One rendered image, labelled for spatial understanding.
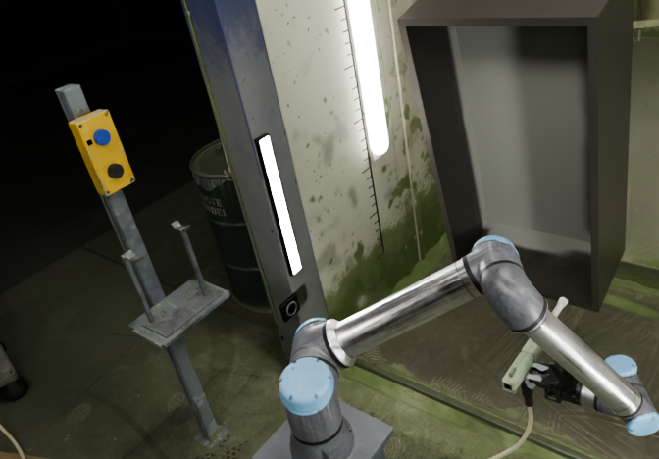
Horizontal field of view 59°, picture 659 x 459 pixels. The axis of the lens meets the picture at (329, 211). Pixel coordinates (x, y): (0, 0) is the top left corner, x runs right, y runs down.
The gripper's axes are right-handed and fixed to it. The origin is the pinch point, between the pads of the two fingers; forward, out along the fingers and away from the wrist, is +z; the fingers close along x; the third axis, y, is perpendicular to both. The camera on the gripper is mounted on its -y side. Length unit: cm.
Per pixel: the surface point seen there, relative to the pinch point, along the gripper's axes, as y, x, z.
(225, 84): -106, -6, 96
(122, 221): -76, -55, 113
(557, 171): -37, 72, 11
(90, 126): -112, -54, 104
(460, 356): 44, 34, 48
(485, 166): -37, 72, 42
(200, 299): -39, -47, 100
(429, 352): 43, 30, 62
